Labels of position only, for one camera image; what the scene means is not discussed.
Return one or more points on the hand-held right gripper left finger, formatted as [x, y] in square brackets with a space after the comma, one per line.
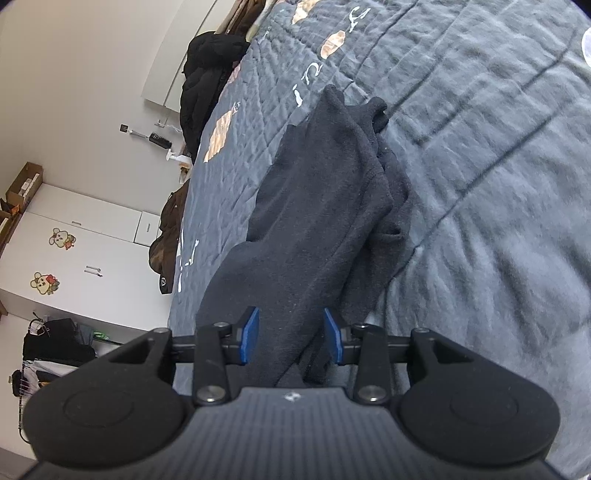
[249, 337]

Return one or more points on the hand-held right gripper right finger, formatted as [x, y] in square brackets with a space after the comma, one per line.
[333, 337]

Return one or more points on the dark navy sweater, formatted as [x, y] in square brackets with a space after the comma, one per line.
[314, 207]

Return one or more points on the black clothes rack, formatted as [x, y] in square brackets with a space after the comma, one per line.
[18, 397]

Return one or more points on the black cap with logo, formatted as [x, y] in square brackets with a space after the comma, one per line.
[165, 285]

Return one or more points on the brown jacket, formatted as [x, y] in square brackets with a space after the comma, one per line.
[166, 230]

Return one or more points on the green hanging item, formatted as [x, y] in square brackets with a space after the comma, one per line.
[101, 338]

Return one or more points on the white wardrobe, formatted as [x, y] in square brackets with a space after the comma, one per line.
[106, 258]

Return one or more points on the black hanging shirt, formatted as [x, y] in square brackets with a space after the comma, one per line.
[60, 344]

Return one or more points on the white spray bottle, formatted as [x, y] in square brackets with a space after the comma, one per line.
[180, 158]

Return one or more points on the white printed hanging shirt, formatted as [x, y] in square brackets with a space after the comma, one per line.
[46, 374]

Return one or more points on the printed blue-grey quilt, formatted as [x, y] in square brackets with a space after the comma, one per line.
[485, 184]

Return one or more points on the black hairbrush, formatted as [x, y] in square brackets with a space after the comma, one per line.
[159, 140]

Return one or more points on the black puffer jacket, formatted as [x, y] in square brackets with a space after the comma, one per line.
[207, 83]

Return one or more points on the open cardboard box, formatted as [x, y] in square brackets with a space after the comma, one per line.
[9, 221]
[25, 184]

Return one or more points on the white headboard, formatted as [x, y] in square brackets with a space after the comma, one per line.
[171, 60]

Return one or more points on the folded brown blanket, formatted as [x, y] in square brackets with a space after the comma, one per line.
[244, 16]

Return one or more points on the cartoon animal wall sticker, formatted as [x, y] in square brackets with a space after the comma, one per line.
[45, 284]
[62, 238]

